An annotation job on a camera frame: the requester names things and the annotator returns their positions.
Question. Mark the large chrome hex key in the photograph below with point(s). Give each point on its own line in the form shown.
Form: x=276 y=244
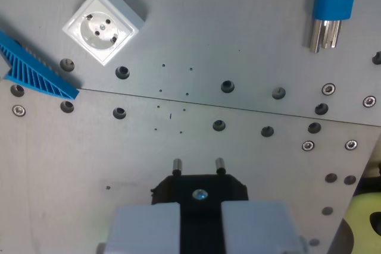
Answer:
x=315 y=37

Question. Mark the white wall socket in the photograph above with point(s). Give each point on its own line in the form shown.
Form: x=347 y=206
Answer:
x=102 y=26

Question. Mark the small chrome hex key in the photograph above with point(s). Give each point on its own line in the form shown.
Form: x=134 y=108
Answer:
x=336 y=32

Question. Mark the blue ribbed plastic wedge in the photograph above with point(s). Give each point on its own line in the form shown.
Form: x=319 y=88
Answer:
x=32 y=71

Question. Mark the medium chrome hex key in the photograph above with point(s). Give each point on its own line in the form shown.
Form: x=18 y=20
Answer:
x=327 y=35

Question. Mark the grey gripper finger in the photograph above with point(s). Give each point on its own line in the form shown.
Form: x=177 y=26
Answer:
x=256 y=230
x=146 y=230

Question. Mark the silver socket head screw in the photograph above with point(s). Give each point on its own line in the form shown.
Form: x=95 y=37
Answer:
x=18 y=110
x=369 y=101
x=308 y=145
x=351 y=144
x=328 y=89

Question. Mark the black two-pin power plug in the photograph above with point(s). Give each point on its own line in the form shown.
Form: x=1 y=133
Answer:
x=202 y=185

